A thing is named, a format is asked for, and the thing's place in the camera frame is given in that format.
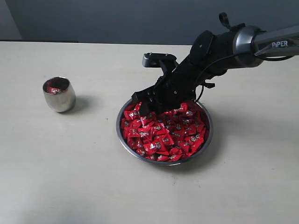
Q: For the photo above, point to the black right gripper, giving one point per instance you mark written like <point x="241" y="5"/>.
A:
<point x="171" y="89"/>

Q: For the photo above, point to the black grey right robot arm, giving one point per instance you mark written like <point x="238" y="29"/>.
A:
<point x="211" y="56"/>

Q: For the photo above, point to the pile of red wrapped candies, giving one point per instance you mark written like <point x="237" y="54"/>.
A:
<point x="170" y="136"/>

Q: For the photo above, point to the round steel bowl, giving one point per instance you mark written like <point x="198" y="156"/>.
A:
<point x="207" y="120"/>

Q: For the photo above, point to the stainless steel cup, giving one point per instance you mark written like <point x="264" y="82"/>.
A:
<point x="61" y="102"/>

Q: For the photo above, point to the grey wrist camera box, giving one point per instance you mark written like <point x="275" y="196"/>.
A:
<point x="159" y="60"/>

